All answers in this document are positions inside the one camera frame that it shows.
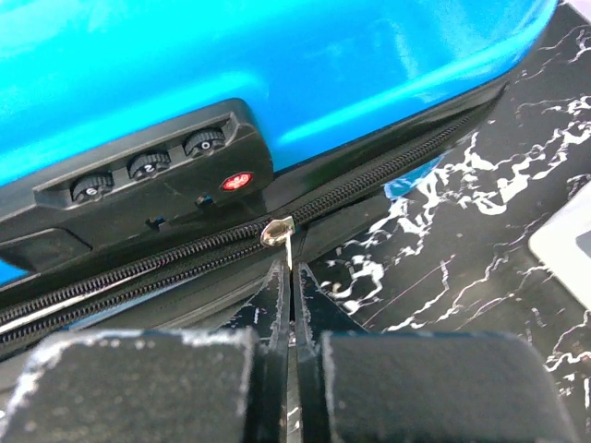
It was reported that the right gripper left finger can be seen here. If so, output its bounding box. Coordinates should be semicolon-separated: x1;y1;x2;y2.
1;260;291;442

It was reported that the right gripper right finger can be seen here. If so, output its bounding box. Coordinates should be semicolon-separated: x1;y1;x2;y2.
293;263;579;442

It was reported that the silver zipper pull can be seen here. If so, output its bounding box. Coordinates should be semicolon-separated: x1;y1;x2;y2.
259;216;296;271

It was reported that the blue fish-print suitcase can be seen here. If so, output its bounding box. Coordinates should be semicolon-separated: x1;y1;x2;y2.
1;1;557;359

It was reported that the white plastic drawer unit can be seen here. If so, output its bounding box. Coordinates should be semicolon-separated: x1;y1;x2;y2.
528;183;590;310

